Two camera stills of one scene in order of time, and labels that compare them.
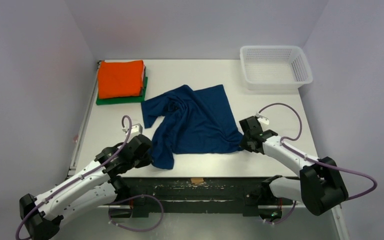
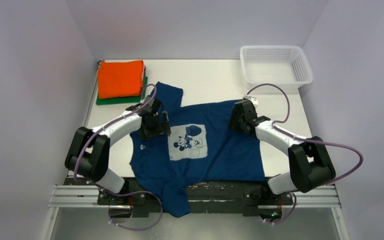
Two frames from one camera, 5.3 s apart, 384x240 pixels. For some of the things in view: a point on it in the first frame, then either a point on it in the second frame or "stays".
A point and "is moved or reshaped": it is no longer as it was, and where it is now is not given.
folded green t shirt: [124, 99] stays
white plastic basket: [268, 67] stays
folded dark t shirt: [144, 84] stays
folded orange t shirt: [120, 79] stays
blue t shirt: [190, 121] is moved or reshaped
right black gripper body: [248, 139] -> [235, 118]
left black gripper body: [141, 161] -> [155, 128]
